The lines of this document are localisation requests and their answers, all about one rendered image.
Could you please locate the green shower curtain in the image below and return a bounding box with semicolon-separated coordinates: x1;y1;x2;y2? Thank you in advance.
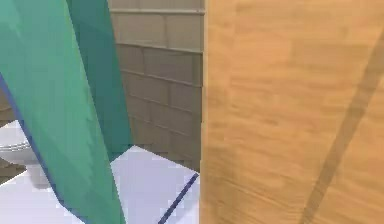
0;0;134;224

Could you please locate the white toilet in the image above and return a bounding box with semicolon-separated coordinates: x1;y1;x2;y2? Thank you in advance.
0;119;51;188

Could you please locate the light wooden door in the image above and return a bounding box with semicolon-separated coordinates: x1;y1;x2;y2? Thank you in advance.
199;0;384;224

